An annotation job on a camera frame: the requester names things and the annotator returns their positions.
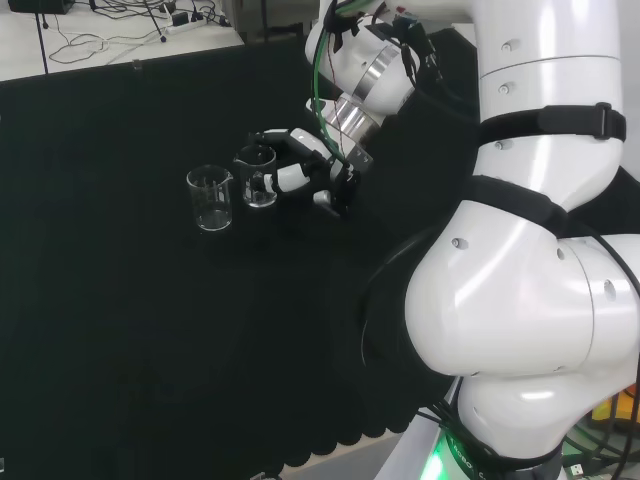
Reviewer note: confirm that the black box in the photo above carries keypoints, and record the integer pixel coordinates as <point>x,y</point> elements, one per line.
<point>40,5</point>

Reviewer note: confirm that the black scalloped bench cloth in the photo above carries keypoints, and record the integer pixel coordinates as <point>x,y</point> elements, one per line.
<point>125,300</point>

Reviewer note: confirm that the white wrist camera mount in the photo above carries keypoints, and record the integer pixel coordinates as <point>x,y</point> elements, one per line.
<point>320,107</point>

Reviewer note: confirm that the thin black pole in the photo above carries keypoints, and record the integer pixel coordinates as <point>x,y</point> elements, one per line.
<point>42,45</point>

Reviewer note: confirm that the white power strip with plugs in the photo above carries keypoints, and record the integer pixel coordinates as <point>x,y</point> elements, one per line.
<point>172,28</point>

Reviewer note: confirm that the black tripod leg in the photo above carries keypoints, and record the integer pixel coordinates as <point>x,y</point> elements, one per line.
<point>156,22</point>

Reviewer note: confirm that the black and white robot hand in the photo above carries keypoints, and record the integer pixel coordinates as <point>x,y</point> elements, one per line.
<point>292,176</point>

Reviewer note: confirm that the clear glass beaker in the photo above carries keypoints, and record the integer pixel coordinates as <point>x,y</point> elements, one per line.
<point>252,197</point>
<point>212,215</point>

